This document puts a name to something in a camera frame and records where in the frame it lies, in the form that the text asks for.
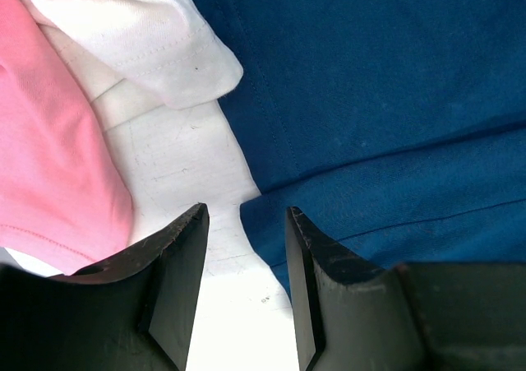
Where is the white t-shirt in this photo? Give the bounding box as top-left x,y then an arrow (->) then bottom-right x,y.
16,0 -> 245,133

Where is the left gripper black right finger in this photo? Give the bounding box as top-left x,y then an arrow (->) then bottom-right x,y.
285,207 -> 525,370

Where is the navy blue printed t-shirt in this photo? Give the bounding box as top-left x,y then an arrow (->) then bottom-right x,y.
194,0 -> 525,285

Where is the pink t-shirt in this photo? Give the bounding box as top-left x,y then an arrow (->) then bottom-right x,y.
1,0 -> 133,274

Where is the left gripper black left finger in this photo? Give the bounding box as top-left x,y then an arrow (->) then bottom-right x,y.
1,203 -> 209,371

